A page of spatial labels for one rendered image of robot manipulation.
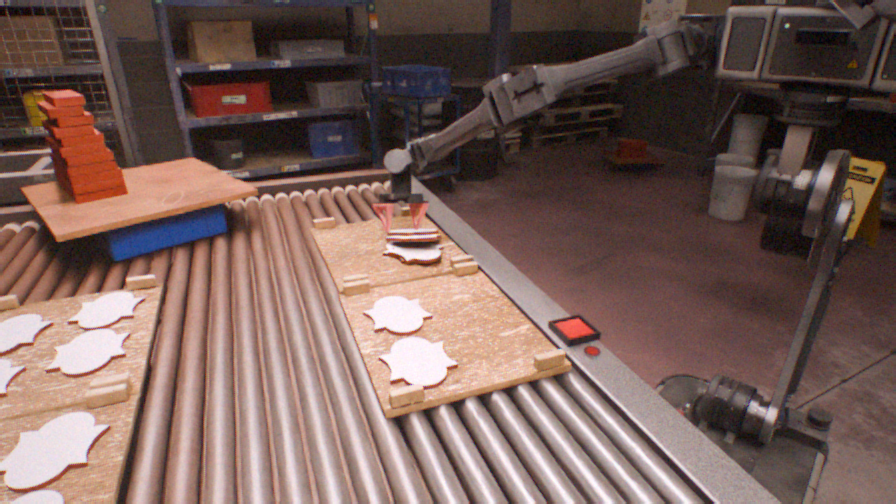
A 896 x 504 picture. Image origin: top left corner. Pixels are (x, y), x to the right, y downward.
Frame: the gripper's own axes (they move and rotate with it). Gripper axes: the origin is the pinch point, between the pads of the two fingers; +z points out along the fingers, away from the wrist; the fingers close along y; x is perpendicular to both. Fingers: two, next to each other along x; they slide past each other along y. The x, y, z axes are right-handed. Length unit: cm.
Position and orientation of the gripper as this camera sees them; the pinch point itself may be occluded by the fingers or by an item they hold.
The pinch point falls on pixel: (402, 227)
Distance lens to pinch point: 142.8
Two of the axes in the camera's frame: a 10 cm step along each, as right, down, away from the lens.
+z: 0.2, 9.9, 1.0
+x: -6.6, -0.6, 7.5
